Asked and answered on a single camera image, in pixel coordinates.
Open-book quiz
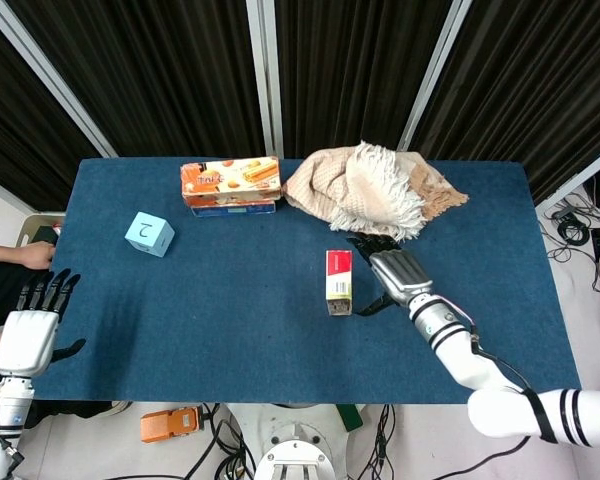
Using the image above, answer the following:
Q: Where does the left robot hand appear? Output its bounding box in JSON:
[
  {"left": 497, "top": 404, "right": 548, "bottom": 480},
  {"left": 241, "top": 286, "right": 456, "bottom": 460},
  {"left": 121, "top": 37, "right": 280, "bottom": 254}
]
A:
[{"left": 0, "top": 268, "right": 87, "bottom": 378}]

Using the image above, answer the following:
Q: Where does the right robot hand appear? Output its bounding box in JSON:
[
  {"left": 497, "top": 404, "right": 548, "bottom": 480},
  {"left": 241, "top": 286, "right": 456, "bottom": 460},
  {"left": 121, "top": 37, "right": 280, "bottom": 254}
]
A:
[{"left": 346, "top": 234, "right": 434, "bottom": 317}]

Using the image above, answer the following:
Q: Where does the small red cookie box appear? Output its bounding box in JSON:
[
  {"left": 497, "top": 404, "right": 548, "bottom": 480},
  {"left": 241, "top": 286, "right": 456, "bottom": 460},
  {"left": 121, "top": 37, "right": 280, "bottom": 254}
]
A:
[{"left": 324, "top": 248, "right": 354, "bottom": 317}]

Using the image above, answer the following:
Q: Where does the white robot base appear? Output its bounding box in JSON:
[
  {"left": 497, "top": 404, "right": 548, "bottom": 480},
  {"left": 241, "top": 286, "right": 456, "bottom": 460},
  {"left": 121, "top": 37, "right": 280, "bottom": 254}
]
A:
[{"left": 227, "top": 402, "right": 365, "bottom": 480}]

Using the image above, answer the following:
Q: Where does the flat blue box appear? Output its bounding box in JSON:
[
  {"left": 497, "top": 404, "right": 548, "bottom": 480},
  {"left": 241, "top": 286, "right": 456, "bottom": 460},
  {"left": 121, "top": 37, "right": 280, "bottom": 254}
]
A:
[{"left": 189, "top": 198, "right": 277, "bottom": 219}]

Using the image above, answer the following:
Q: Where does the orange wafer roll box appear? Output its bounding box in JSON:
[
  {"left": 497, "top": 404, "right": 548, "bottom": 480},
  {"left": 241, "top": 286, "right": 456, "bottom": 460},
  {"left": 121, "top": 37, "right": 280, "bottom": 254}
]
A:
[{"left": 179, "top": 156, "right": 283, "bottom": 208}]

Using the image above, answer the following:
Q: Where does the beige fringed cloth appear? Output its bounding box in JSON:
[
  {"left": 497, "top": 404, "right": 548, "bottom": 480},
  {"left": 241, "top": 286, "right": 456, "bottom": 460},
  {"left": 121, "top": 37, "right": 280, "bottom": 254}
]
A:
[{"left": 281, "top": 140, "right": 470, "bottom": 243}]

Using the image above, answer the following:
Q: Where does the person's hand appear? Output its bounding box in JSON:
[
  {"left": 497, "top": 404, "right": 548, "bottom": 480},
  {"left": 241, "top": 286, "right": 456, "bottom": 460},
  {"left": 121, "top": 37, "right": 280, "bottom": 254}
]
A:
[{"left": 17, "top": 240, "right": 57, "bottom": 271}]

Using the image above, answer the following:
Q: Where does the beige plastic bin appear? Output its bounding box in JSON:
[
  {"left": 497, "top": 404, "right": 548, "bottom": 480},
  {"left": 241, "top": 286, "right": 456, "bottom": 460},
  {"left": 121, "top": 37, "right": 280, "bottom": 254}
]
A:
[{"left": 15, "top": 212, "right": 66, "bottom": 248}]

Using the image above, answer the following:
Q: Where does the green block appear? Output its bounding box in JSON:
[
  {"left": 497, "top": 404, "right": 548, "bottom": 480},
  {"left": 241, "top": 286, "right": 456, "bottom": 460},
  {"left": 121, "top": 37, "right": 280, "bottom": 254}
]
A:
[{"left": 335, "top": 403, "right": 365, "bottom": 432}]

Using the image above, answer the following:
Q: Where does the light blue number cube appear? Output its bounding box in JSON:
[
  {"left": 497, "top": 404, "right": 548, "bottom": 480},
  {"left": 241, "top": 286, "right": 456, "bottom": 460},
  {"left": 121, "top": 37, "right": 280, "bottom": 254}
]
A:
[{"left": 124, "top": 211, "right": 176, "bottom": 259}]

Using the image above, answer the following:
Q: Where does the orange foot pedal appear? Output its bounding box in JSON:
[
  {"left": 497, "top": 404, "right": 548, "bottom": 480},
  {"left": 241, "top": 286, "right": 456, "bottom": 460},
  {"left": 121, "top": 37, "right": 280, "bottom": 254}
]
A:
[{"left": 139, "top": 406, "right": 204, "bottom": 445}]

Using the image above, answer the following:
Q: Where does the blue table mat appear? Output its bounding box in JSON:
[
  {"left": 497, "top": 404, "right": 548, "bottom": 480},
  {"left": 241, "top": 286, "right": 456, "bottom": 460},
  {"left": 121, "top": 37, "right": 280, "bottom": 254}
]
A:
[{"left": 23, "top": 157, "right": 585, "bottom": 405}]

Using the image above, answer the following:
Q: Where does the black cable bundle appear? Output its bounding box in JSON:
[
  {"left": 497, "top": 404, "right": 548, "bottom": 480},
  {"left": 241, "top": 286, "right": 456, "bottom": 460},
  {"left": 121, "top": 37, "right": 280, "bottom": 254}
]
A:
[{"left": 539, "top": 192, "right": 600, "bottom": 266}]

